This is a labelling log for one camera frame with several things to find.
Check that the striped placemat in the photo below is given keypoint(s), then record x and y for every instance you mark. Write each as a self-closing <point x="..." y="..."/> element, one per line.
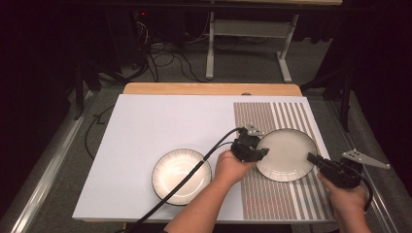
<point x="268" y="200"/>

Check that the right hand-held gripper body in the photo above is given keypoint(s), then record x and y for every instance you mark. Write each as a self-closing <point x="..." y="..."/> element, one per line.
<point x="343" y="173"/>

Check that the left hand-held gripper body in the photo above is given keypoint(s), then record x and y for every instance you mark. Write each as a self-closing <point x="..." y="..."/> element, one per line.
<point x="246" y="145"/>

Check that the grey metal floor rail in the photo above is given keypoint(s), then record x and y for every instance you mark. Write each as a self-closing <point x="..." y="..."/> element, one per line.
<point x="51" y="168"/>
<point x="385" y="221"/>

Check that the person's left hand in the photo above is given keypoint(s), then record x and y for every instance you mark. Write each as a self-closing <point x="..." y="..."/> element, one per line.
<point x="230" y="168"/>

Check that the white board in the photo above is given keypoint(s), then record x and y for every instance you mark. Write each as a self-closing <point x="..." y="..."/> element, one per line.
<point x="155" y="129"/>

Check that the person's right hand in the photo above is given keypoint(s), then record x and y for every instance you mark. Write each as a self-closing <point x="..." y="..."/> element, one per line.
<point x="348" y="199"/>

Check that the white metal desk frame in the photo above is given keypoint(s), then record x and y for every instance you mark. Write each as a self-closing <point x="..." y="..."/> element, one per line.
<point x="249" y="29"/>

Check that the black stand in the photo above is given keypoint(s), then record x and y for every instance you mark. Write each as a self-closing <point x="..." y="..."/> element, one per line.
<point x="346" y="97"/>
<point x="79" y="90"/>

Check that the white plate with dark rim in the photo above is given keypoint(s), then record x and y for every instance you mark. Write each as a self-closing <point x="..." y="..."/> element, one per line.
<point x="286" y="155"/>
<point x="176" y="174"/>

